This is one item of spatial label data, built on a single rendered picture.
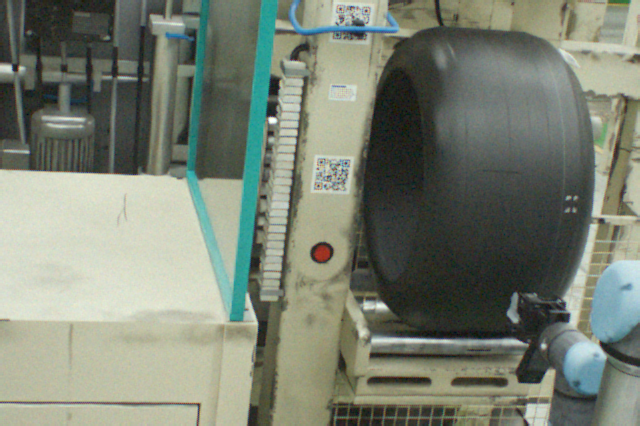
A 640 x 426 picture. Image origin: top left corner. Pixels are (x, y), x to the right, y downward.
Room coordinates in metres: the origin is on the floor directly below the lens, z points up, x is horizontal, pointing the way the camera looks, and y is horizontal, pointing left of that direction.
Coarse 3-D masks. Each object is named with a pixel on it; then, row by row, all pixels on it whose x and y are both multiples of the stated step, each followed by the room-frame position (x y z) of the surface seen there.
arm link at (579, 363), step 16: (560, 336) 1.96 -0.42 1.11; (576, 336) 1.95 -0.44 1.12; (560, 352) 1.92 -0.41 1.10; (576, 352) 1.89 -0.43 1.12; (592, 352) 1.88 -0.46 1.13; (560, 368) 1.90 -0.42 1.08; (576, 368) 1.87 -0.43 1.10; (592, 368) 1.87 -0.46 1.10; (560, 384) 1.90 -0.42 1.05; (576, 384) 1.87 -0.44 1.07; (592, 384) 1.87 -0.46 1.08
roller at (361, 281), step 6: (354, 276) 2.55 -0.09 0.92; (360, 276) 2.55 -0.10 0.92; (366, 276) 2.55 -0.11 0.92; (354, 282) 2.54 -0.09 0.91; (360, 282) 2.54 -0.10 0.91; (366, 282) 2.54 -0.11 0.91; (372, 282) 2.55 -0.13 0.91; (354, 288) 2.54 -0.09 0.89; (360, 288) 2.54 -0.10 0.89; (366, 288) 2.54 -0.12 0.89; (372, 288) 2.55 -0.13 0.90
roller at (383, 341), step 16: (384, 336) 2.27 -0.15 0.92; (400, 336) 2.28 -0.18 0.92; (416, 336) 2.29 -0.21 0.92; (432, 336) 2.30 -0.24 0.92; (448, 336) 2.31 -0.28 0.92; (464, 336) 2.32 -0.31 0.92; (480, 336) 2.32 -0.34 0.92; (496, 336) 2.33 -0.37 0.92; (384, 352) 2.27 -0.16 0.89; (400, 352) 2.28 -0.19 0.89; (416, 352) 2.28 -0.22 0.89; (432, 352) 2.29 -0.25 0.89; (448, 352) 2.30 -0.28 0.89; (464, 352) 2.31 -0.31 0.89; (480, 352) 2.31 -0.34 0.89; (496, 352) 2.32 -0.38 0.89; (512, 352) 2.33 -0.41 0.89
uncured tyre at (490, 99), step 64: (448, 64) 2.32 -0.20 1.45; (512, 64) 2.34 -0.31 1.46; (384, 128) 2.69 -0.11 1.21; (448, 128) 2.23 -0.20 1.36; (512, 128) 2.23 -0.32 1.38; (576, 128) 2.27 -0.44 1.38; (384, 192) 2.68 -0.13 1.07; (448, 192) 2.18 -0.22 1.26; (512, 192) 2.18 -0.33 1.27; (576, 192) 2.21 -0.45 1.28; (384, 256) 2.57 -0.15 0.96; (448, 256) 2.16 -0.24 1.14; (512, 256) 2.17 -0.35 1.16; (576, 256) 2.23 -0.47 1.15; (448, 320) 2.23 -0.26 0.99
